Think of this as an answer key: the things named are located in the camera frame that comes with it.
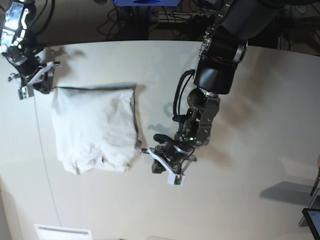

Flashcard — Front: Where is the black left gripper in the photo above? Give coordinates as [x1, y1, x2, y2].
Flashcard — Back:
[151, 133, 198, 175]

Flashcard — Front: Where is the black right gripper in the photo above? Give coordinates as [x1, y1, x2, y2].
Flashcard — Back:
[7, 48, 54, 94]

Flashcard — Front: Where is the white T-shirt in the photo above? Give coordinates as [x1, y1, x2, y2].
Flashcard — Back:
[51, 85, 140, 175]

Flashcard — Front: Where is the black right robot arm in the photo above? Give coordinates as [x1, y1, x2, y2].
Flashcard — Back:
[0, 0, 60, 99]

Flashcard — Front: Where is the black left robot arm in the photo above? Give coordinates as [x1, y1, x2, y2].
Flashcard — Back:
[144, 0, 286, 177]

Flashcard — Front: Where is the blue box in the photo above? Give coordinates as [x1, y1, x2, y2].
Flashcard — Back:
[112, 0, 180, 7]

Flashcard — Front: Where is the white paper sheet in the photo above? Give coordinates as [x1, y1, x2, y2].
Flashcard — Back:
[34, 224, 93, 240]

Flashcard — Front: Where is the tablet screen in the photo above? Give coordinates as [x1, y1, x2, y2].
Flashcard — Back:
[302, 208, 320, 240]

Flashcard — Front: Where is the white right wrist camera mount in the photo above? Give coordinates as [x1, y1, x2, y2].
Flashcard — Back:
[8, 61, 61, 100]

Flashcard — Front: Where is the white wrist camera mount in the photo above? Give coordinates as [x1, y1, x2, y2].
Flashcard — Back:
[8, 61, 61, 100]
[141, 146, 187, 186]

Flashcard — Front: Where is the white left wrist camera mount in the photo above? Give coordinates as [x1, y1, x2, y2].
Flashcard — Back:
[141, 146, 187, 186]

